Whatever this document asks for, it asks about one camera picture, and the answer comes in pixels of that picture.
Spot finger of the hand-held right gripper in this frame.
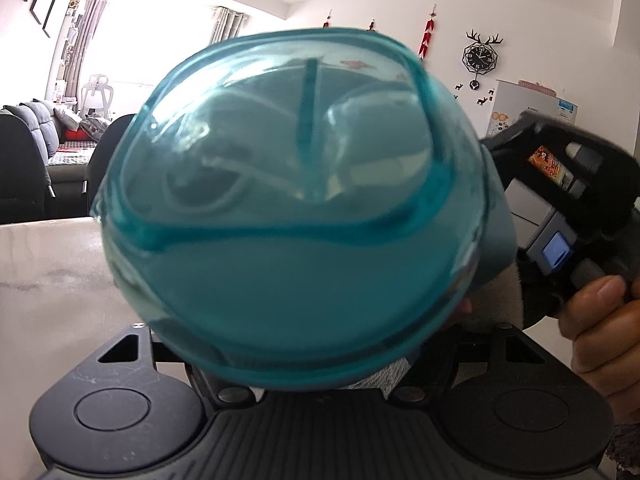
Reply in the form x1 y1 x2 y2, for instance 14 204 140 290
516 252 568 331
481 112 541 183

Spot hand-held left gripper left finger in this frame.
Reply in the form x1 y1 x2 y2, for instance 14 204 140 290
97 324 263 406

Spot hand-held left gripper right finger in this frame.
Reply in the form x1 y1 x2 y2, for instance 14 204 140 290
387 322 546 404

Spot blue water bottle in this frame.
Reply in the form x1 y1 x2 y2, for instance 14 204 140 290
90 27 518 393

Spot person's right hand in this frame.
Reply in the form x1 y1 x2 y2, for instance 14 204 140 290
556 275 640 423

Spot black dining chair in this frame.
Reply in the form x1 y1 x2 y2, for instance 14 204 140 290
0 112 52 224
82 115 138 218

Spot grey sofa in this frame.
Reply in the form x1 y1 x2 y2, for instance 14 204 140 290
2 99 108 186

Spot white office chair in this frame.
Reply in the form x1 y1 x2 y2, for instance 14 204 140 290
80 74 112 117

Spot white shelf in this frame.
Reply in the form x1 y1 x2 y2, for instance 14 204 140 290
50 0 83 106

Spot grey curtain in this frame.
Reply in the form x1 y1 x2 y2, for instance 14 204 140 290
207 6 249 46
60 0 117 111

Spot black deer wall stickers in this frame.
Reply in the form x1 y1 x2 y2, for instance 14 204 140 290
452 82 497 109

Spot black antler wall clock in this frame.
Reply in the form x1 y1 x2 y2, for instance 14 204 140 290
462 29 504 90

